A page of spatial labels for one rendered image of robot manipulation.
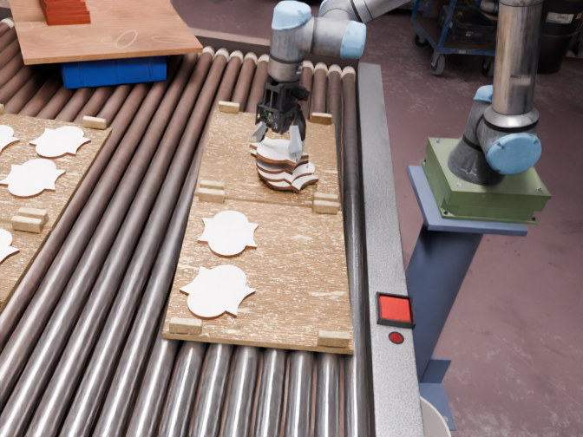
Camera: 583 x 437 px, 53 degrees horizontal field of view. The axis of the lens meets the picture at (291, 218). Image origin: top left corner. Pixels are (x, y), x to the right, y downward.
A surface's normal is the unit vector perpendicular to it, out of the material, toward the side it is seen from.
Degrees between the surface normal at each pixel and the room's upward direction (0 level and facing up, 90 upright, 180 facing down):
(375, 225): 0
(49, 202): 0
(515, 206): 90
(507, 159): 96
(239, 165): 0
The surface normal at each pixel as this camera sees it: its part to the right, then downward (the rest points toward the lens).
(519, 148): -0.02, 0.71
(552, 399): 0.12, -0.77
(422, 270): -0.82, 0.28
